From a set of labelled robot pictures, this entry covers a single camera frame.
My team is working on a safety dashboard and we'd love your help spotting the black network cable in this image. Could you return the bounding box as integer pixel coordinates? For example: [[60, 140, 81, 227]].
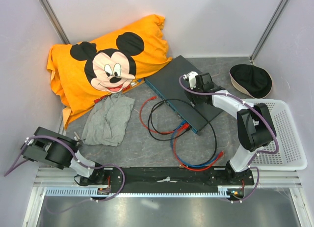
[[147, 99, 218, 142]]

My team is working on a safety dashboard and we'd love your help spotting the grey crumpled cloth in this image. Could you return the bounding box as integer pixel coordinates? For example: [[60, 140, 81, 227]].
[[81, 93, 135, 146]]

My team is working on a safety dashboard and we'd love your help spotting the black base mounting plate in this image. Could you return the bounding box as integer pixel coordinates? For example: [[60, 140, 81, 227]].
[[79, 166, 255, 195]]

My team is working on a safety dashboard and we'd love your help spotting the orange Mickey Mouse pillow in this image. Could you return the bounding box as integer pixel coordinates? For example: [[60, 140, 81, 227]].
[[47, 14, 171, 128]]

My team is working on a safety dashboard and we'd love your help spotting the blue network cable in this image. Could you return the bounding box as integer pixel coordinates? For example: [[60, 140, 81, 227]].
[[170, 122, 218, 169]]

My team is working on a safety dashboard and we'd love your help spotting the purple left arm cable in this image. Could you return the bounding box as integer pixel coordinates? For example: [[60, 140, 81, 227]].
[[3, 135, 126, 214]]

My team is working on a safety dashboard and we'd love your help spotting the black cap with beige brim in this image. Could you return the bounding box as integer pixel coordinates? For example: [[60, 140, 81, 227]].
[[229, 64, 273, 99]]

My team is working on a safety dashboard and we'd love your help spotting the white perforated plastic basket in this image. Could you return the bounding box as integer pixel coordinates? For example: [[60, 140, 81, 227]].
[[245, 98, 308, 171]]

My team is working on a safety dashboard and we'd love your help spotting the white slotted cable duct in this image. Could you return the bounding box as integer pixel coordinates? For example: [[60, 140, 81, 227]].
[[45, 187, 230, 198]]

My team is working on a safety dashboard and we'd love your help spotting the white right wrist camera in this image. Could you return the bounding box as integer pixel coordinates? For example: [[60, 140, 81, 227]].
[[183, 71, 199, 89]]

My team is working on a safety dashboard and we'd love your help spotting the dark grey network switch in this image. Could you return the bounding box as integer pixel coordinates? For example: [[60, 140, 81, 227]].
[[145, 56, 222, 134]]

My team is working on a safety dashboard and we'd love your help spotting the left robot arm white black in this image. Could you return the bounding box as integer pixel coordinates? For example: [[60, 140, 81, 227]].
[[22, 127, 108, 186]]

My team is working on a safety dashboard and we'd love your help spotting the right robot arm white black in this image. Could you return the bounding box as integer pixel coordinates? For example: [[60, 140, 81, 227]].
[[179, 71, 279, 185]]

